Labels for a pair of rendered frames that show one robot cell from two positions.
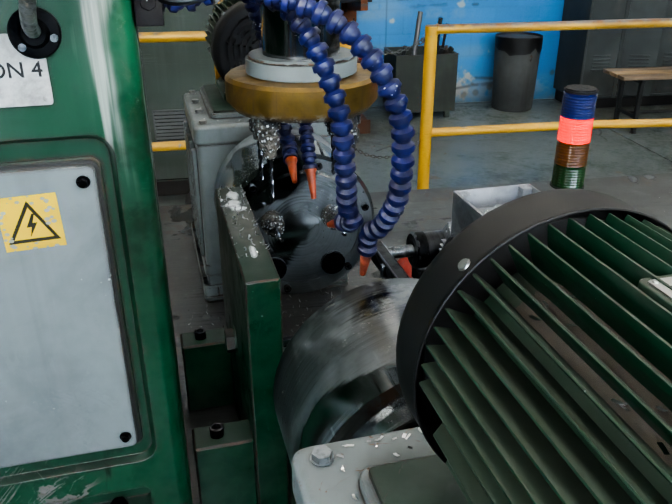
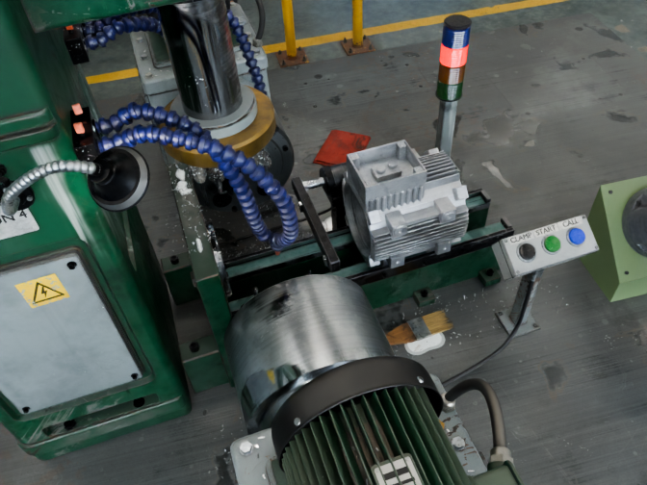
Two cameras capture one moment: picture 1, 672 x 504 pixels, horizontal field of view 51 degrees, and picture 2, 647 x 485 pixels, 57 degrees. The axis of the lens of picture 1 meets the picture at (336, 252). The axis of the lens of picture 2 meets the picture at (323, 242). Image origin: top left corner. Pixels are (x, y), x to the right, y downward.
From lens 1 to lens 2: 0.39 m
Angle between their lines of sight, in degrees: 22
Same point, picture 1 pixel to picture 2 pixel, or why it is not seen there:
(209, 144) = (157, 92)
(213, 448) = (194, 359)
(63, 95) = (44, 222)
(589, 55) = not seen: outside the picture
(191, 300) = (166, 199)
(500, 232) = (315, 405)
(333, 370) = (256, 359)
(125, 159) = (97, 245)
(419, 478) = not seen: hidden behind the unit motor
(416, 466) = not seen: hidden behind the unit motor
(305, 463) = (237, 453)
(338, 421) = (260, 398)
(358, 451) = (267, 441)
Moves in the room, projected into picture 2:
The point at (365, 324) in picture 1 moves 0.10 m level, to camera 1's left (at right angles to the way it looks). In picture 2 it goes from (274, 324) to (205, 330)
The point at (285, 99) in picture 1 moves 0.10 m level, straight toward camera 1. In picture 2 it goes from (204, 158) to (204, 205)
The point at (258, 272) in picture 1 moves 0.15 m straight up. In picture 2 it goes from (204, 268) to (183, 201)
